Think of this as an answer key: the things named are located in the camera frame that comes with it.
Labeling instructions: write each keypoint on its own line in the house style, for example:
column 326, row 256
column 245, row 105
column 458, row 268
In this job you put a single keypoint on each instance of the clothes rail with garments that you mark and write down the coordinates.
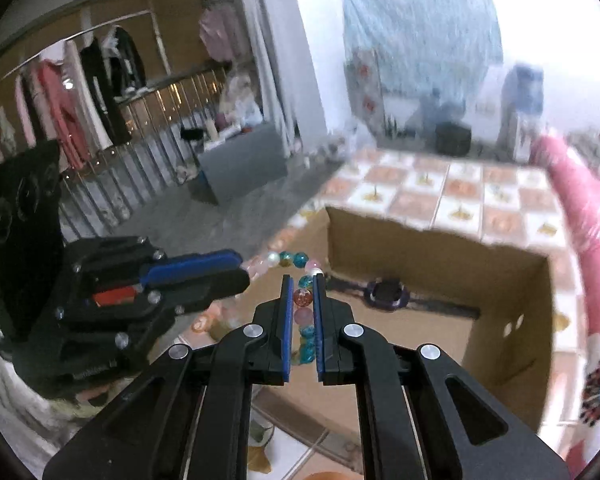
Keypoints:
column 42, row 91

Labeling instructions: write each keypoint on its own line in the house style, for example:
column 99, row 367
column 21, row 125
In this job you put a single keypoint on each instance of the grey storage box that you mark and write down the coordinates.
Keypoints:
column 242, row 164

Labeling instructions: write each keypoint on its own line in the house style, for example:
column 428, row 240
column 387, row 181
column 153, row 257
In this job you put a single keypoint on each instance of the pink floral blanket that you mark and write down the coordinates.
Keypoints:
column 578, row 188

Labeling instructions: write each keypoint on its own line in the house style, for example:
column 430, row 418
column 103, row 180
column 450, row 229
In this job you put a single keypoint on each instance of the grey window curtain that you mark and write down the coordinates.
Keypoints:
column 289, row 89

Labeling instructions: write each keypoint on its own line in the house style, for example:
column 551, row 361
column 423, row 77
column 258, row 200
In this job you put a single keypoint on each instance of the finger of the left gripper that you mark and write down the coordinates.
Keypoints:
column 196, row 295
column 169, row 271

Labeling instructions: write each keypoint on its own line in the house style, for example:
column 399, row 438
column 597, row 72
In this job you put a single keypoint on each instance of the person's left hand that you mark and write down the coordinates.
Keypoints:
column 95, row 397

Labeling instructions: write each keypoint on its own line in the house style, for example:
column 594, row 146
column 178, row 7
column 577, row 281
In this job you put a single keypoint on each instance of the brown cardboard box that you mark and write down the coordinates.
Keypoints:
column 507, row 349

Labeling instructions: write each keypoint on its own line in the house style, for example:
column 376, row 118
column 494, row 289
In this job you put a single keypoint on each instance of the blue floral hanging cloth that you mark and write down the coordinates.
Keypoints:
column 422, row 45

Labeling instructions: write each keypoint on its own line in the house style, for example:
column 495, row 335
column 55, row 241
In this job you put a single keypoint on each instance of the purple black smart watch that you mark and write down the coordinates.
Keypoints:
column 390, row 295

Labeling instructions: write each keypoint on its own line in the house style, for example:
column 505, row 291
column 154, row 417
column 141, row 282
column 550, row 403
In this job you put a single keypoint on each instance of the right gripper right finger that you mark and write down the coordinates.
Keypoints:
column 420, row 414

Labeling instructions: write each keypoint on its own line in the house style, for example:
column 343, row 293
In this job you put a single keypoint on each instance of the black round bin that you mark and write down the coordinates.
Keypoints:
column 452, row 139

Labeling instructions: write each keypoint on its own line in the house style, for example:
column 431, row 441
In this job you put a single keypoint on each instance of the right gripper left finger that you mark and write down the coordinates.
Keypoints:
column 188, row 414

